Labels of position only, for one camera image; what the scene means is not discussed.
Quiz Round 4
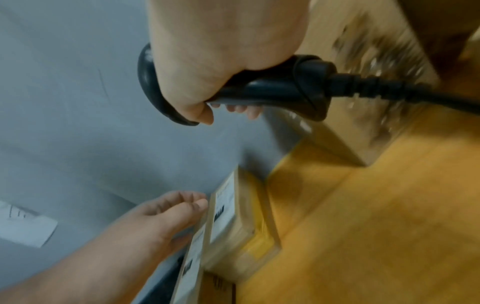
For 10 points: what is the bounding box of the scanned 010 parcel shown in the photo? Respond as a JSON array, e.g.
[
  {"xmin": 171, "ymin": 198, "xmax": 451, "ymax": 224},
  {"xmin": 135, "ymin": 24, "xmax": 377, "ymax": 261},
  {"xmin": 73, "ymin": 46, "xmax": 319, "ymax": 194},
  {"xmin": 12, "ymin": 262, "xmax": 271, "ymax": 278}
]
[{"xmin": 171, "ymin": 221, "xmax": 239, "ymax": 304}]

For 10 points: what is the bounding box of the black scanner cable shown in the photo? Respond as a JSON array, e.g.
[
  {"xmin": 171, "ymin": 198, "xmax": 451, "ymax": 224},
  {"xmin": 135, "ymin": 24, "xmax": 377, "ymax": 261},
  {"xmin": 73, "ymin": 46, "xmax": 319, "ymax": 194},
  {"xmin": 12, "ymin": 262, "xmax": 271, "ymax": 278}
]
[{"xmin": 329, "ymin": 73, "xmax": 480, "ymax": 115}]

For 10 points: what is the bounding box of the parcel labelled 150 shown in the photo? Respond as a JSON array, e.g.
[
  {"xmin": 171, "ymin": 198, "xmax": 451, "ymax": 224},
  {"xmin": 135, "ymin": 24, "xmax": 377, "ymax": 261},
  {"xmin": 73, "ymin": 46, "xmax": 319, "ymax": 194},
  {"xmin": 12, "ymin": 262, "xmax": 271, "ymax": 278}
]
[
  {"xmin": 397, "ymin": 0, "xmax": 480, "ymax": 90},
  {"xmin": 262, "ymin": 0, "xmax": 444, "ymax": 168}
]

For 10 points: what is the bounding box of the person's left forearm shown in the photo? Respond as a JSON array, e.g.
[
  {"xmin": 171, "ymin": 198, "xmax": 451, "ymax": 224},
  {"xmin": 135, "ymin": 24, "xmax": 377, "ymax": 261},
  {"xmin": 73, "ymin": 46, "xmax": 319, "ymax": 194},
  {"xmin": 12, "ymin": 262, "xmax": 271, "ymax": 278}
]
[{"xmin": 0, "ymin": 219, "xmax": 177, "ymax": 304}]

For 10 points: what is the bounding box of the yellow taped labelled cardboard box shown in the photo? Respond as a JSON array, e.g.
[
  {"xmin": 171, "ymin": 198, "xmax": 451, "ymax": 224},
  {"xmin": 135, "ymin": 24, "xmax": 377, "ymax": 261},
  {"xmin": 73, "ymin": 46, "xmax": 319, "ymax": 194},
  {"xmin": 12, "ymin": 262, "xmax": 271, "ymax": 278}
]
[{"xmin": 204, "ymin": 166, "xmax": 283, "ymax": 283}]

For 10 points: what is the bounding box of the person's right hand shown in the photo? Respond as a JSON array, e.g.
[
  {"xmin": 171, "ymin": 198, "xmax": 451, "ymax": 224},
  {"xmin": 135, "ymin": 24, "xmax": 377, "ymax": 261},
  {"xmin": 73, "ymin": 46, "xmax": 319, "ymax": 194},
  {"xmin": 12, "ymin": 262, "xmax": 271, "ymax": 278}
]
[{"xmin": 147, "ymin": 0, "xmax": 312, "ymax": 126}]

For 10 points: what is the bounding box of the white paper sheet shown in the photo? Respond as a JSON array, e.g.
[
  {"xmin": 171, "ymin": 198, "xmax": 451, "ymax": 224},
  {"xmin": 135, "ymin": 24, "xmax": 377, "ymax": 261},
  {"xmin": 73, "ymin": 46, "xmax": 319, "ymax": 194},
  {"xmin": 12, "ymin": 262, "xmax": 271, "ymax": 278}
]
[{"xmin": 0, "ymin": 200, "xmax": 60, "ymax": 249}]

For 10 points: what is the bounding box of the person's left hand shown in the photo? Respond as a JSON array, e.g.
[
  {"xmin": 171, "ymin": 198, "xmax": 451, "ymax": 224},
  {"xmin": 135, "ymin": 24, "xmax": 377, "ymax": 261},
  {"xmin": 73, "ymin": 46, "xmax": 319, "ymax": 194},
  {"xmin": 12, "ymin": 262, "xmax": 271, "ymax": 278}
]
[{"xmin": 112, "ymin": 190, "xmax": 210, "ymax": 262}]

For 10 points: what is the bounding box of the black barcode scanner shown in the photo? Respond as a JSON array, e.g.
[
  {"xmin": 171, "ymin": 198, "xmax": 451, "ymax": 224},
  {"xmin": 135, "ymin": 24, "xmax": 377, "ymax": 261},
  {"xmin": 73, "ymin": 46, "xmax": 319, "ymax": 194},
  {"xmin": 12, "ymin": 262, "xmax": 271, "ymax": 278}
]
[{"xmin": 136, "ymin": 43, "xmax": 339, "ymax": 127}]

